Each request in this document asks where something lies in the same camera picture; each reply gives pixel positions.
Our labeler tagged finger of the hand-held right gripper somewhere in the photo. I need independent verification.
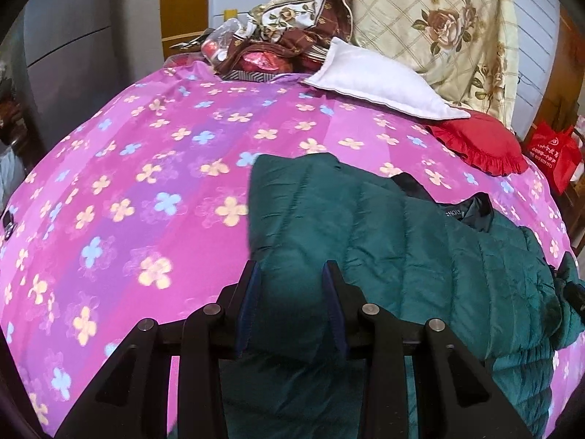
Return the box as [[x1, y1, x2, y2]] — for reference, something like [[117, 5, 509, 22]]
[[561, 279, 585, 323]]

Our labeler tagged red shopping bag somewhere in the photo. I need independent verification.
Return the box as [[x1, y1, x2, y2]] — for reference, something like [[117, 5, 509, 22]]
[[528, 121, 583, 195]]

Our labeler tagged cream floral quilt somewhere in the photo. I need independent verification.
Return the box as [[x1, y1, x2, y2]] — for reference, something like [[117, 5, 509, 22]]
[[296, 0, 522, 129]]

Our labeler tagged red frilled cushion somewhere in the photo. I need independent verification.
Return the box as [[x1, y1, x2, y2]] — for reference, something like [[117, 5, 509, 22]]
[[427, 112, 528, 177]]

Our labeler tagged pink floral bedsheet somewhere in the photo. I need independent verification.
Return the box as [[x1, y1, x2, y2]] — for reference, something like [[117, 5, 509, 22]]
[[0, 59, 574, 439]]

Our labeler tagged yellow wooden door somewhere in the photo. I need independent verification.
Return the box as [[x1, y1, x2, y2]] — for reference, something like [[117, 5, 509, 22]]
[[160, 0, 212, 43]]

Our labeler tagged brown floral blanket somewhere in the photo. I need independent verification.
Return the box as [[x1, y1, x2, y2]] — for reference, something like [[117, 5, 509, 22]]
[[215, 0, 355, 76]]

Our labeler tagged red shiny packet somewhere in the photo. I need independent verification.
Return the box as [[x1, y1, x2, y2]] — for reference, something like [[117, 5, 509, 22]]
[[242, 50, 288, 74]]

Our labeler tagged striped flat box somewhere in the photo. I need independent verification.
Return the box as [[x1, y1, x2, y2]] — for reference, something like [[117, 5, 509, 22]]
[[221, 70, 278, 83]]

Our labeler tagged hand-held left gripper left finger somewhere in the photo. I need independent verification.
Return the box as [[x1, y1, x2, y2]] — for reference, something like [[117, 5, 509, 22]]
[[55, 260, 263, 439]]

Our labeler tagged dark green puffer jacket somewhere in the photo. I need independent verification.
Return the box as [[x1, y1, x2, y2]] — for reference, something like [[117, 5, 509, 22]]
[[218, 153, 585, 439]]

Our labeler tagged white pillow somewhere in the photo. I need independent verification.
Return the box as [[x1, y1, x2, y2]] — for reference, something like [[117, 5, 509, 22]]
[[302, 37, 471, 120]]

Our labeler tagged clear plastic bottle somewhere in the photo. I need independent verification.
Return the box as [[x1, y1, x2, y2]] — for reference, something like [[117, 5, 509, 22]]
[[201, 18, 243, 64]]

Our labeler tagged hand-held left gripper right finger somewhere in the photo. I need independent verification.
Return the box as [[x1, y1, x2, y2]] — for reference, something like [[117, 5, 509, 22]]
[[321, 260, 533, 439]]

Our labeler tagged grey cabinet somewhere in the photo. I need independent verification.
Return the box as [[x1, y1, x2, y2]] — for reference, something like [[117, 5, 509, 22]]
[[23, 0, 166, 140]]

